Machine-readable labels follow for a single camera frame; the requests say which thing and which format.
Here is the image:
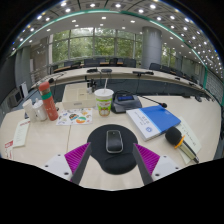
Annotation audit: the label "red bottle with green band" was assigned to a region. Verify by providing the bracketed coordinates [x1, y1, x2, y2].
[37, 80, 60, 122]

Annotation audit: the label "white cardboard box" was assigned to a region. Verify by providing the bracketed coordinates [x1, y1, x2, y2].
[61, 82, 98, 111]

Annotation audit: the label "stack of white paper cups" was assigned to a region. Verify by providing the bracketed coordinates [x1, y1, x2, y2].
[22, 98, 38, 123]

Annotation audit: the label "white printed document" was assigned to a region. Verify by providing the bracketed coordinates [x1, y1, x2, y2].
[12, 118, 32, 148]

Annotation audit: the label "black mouse pad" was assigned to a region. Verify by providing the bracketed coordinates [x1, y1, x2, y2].
[86, 124, 139, 175]

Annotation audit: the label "red and white magazine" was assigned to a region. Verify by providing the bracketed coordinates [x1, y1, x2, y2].
[3, 139, 15, 160]

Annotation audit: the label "black handheld microphone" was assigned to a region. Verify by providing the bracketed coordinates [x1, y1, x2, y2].
[164, 126, 200, 164]

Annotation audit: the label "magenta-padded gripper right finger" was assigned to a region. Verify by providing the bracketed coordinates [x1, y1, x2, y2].
[132, 142, 183, 186]

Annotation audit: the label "blue and white book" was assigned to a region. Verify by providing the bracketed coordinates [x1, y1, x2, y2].
[125, 104, 182, 142]

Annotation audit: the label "grey floor cabinet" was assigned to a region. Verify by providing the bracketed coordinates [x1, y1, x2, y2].
[6, 89, 24, 108]

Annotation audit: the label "dark desk microphone unit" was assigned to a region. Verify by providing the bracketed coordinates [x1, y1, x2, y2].
[110, 90, 168, 115]

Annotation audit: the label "ceiling lights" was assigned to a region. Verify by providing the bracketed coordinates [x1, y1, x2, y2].
[8, 0, 224, 79]

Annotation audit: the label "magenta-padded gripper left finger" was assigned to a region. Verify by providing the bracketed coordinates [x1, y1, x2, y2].
[42, 142, 93, 186]

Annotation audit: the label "white paper sheet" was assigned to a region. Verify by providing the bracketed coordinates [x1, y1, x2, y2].
[174, 116, 203, 165]

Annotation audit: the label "green printed paper cup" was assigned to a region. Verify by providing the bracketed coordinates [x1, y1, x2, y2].
[93, 78, 115, 118]

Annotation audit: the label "long curved conference desk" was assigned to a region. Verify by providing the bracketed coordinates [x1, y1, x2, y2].
[30, 66, 221, 101]

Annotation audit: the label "colourful sticker sheet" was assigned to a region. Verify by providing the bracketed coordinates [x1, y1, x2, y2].
[55, 107, 94, 127]

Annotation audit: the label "black computer mouse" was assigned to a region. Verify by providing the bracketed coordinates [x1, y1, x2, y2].
[105, 129, 124, 155]

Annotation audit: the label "white lidded mug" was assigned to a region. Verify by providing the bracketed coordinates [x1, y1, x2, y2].
[32, 98, 49, 122]

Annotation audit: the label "dark office chairs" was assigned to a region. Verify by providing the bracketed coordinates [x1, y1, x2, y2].
[49, 57, 214, 84]

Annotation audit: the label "white floor appliance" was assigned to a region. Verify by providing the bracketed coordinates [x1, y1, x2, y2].
[20, 82, 30, 99]

